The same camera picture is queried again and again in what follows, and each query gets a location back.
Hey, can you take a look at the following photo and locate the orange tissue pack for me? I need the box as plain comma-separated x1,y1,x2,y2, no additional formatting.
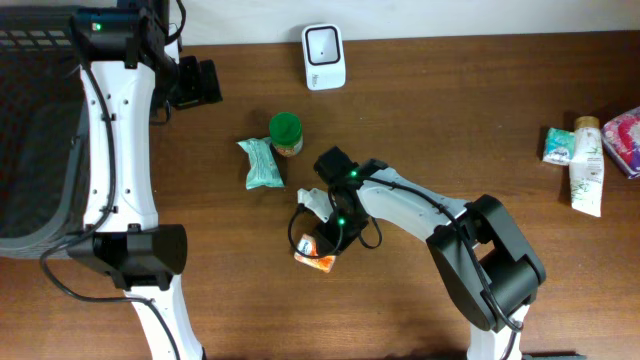
294,234,336,273

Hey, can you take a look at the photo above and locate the teal wipes packet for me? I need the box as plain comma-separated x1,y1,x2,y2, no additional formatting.
238,137,284,190

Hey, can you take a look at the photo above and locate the green lid jar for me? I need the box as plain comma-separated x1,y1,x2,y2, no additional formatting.
269,112,303,157

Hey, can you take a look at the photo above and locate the small teal tissue pack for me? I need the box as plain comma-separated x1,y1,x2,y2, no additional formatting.
542,128,576,166

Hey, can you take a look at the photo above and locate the white tube with tan cap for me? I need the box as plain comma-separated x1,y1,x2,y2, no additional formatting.
569,116,604,217

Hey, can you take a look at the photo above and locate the purple red pad pack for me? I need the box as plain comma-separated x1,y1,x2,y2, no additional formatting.
601,108,639,179

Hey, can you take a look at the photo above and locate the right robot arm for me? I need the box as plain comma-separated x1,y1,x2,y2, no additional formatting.
311,147,546,359

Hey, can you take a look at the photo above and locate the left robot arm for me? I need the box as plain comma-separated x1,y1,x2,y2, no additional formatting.
63,1,222,359

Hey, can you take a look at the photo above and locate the white barcode scanner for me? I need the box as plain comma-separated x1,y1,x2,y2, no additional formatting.
301,24,346,91

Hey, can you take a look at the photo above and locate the grey plastic mesh basket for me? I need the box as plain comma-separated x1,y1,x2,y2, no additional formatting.
1,6,89,259

